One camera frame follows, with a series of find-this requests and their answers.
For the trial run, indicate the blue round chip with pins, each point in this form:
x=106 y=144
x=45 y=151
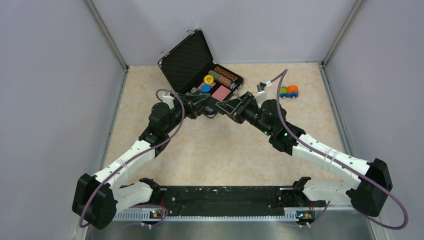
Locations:
x=205 y=88

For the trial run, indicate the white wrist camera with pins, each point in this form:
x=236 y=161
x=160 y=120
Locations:
x=168 y=99
x=262 y=94

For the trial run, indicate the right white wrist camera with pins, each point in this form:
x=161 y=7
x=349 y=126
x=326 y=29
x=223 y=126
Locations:
x=262 y=94

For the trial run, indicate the open black chip case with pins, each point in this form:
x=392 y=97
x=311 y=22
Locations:
x=186 y=65

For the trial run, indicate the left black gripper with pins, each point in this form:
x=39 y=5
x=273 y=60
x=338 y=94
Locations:
x=193 y=104

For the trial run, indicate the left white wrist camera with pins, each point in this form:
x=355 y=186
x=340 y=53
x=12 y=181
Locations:
x=168 y=99

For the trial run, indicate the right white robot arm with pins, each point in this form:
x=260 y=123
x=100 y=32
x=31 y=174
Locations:
x=362 y=182

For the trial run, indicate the yellow round chip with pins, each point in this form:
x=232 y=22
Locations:
x=208 y=79

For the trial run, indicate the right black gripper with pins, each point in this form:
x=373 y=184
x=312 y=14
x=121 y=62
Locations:
x=236 y=108

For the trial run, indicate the colourful toy car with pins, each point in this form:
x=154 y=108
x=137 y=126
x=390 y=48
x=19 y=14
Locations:
x=291 y=91

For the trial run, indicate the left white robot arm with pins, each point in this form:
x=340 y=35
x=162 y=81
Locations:
x=99 y=197

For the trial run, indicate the black remote control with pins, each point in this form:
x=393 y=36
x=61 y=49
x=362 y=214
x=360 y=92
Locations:
x=210 y=106

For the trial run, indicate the pink card deck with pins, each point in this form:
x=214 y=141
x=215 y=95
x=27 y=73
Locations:
x=221 y=93

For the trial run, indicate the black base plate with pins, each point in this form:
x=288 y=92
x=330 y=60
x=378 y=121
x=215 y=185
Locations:
x=231 y=201

